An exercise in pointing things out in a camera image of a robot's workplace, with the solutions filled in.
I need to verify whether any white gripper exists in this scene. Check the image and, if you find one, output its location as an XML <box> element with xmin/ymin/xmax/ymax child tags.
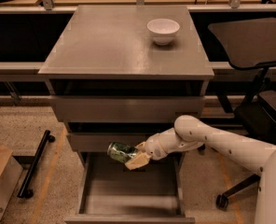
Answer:
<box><xmin>125</xmin><ymin>133</ymin><xmax>168</xmax><ymax>170</ymax></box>

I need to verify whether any white ceramic bowl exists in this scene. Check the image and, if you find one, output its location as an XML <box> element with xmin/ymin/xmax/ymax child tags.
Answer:
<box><xmin>146</xmin><ymin>19</ymin><xmax>180</xmax><ymax>46</ymax></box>

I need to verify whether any black table leg with casters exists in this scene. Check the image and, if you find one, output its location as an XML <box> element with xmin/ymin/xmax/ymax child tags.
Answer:
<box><xmin>17</xmin><ymin>130</ymin><xmax>56</xmax><ymax>199</ymax></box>

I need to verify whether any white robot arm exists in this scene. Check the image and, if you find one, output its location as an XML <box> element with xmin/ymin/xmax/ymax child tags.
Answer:
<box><xmin>126</xmin><ymin>116</ymin><xmax>276</xmax><ymax>224</ymax></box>

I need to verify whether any top grey drawer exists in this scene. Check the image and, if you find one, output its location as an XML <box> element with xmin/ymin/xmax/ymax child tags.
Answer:
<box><xmin>49</xmin><ymin>96</ymin><xmax>204</xmax><ymax>123</ymax></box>

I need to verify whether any grey drawer cabinet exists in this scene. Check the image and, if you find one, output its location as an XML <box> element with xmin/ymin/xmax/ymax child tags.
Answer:
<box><xmin>38</xmin><ymin>5</ymin><xmax>214</xmax><ymax>170</ymax></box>

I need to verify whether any black office chair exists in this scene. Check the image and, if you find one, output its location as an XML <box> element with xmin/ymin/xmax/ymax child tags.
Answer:
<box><xmin>207</xmin><ymin>17</ymin><xmax>276</xmax><ymax>211</ymax></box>

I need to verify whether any open bottom grey drawer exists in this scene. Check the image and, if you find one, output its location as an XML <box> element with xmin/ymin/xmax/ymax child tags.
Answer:
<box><xmin>64</xmin><ymin>153</ymin><xmax>196</xmax><ymax>224</ymax></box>

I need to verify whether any middle grey drawer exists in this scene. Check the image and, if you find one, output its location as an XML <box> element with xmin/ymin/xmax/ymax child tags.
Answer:
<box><xmin>67</xmin><ymin>133</ymin><xmax>148</xmax><ymax>152</ymax></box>

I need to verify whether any wooden box on floor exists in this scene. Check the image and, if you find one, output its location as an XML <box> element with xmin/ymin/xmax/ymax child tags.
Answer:
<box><xmin>0</xmin><ymin>143</ymin><xmax>22</xmax><ymax>220</ymax></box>

